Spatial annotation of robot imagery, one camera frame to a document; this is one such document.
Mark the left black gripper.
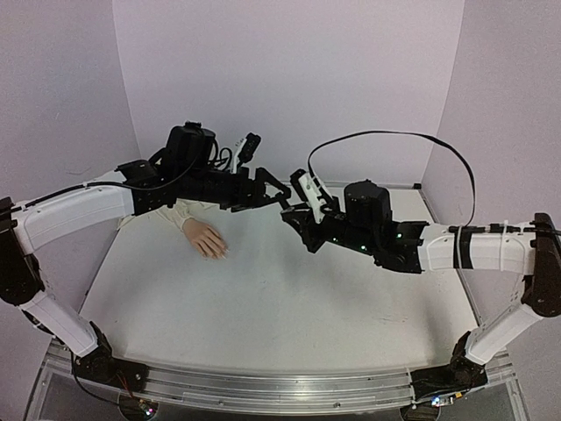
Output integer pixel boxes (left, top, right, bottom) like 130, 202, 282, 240
181, 166, 295, 214

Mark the black nail polish brush cap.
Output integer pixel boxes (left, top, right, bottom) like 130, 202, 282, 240
279, 198, 293, 212

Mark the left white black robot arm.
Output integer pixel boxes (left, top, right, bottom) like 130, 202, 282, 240
1, 122, 291, 383

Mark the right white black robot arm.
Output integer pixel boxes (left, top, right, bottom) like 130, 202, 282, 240
280, 173, 560, 367

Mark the mannequin hand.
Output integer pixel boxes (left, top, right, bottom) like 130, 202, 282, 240
182, 218, 228, 260

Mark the cream cloth sleeve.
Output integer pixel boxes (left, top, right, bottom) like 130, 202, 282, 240
117, 199, 220, 232

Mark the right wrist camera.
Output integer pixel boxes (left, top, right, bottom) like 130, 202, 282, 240
290, 168, 340, 224

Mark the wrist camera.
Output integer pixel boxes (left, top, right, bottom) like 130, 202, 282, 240
290, 168, 340, 224
229, 132, 261, 174

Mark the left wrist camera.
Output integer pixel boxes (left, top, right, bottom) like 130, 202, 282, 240
229, 132, 261, 174

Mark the right black camera cable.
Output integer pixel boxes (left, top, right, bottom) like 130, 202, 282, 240
308, 130, 477, 227

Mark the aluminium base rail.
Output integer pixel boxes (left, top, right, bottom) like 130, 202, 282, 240
46, 340, 516, 416

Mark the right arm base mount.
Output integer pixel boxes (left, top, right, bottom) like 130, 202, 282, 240
410, 351, 488, 403

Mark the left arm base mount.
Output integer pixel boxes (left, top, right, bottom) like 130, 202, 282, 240
73, 344, 148, 393

